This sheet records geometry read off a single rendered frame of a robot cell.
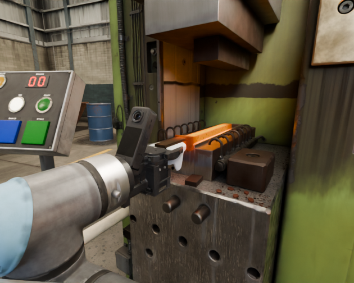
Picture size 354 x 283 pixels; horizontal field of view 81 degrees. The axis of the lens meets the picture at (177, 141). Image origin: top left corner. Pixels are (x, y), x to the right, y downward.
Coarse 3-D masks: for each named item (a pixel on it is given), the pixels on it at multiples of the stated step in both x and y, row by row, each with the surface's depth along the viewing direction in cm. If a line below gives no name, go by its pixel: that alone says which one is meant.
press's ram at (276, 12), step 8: (136, 0) 55; (248, 0) 55; (256, 0) 55; (264, 0) 55; (272, 0) 58; (280, 0) 68; (256, 8) 60; (264, 8) 60; (272, 8) 60; (280, 8) 70; (264, 16) 66; (272, 16) 66; (264, 24) 74
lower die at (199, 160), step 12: (192, 132) 79; (240, 132) 72; (252, 132) 79; (204, 144) 55; (216, 144) 55; (240, 144) 68; (192, 156) 52; (204, 156) 50; (216, 156) 51; (180, 168) 55; (192, 168) 53; (204, 168) 51
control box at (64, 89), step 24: (0, 72) 73; (24, 72) 71; (48, 72) 70; (72, 72) 69; (0, 96) 70; (24, 96) 68; (48, 96) 67; (72, 96) 69; (24, 120) 65; (48, 120) 64; (72, 120) 70; (0, 144) 64; (24, 144) 63; (48, 144) 62
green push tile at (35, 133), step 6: (30, 126) 64; (36, 126) 63; (42, 126) 63; (48, 126) 63; (24, 132) 63; (30, 132) 63; (36, 132) 63; (42, 132) 62; (24, 138) 63; (30, 138) 62; (36, 138) 62; (42, 138) 62; (36, 144) 62; (42, 144) 62
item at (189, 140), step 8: (208, 128) 66; (216, 128) 66; (224, 128) 70; (176, 136) 52; (184, 136) 51; (192, 136) 51; (200, 136) 56; (208, 136) 60; (160, 144) 44; (168, 144) 44; (192, 144) 51
